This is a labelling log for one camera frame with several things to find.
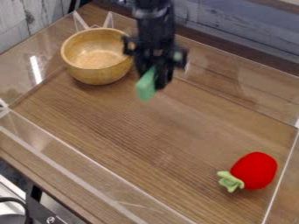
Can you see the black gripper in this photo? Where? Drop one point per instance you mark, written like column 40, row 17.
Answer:
column 153, row 45

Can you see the green rectangular block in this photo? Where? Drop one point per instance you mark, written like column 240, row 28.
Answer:
column 145, row 85

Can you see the brown wooden bowl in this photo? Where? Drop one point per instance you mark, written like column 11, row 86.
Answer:
column 92, row 55

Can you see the clear acrylic tray walls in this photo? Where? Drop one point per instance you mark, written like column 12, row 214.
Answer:
column 136, row 162

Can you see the red plush strawberry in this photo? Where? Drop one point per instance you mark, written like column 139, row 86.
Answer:
column 251, row 173

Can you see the black table leg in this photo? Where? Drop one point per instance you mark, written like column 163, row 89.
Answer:
column 36, row 193

